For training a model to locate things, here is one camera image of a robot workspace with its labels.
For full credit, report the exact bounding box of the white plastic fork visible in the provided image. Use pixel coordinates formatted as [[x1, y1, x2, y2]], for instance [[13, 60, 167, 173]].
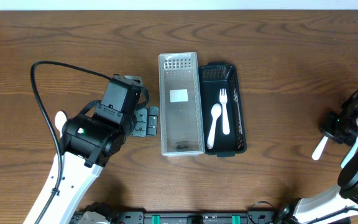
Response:
[[341, 136, 358, 169], [311, 136, 329, 161], [219, 88, 230, 135]]

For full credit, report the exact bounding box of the clear plastic basket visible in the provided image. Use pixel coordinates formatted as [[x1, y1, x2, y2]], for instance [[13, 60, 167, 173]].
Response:
[[158, 52, 204, 157]]

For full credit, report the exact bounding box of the white plastic spoon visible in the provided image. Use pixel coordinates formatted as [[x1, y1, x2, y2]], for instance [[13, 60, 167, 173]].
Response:
[[55, 111, 68, 138], [206, 103, 222, 149]]

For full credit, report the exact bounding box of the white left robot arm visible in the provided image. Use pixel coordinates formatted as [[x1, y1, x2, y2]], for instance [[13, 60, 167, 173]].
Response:
[[24, 109, 127, 223]]

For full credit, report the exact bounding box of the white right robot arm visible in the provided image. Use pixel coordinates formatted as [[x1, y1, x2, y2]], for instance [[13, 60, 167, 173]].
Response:
[[287, 119, 358, 223]]

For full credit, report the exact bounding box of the dark green plastic basket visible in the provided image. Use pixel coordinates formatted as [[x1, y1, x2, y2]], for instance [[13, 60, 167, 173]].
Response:
[[198, 62, 247, 157]]

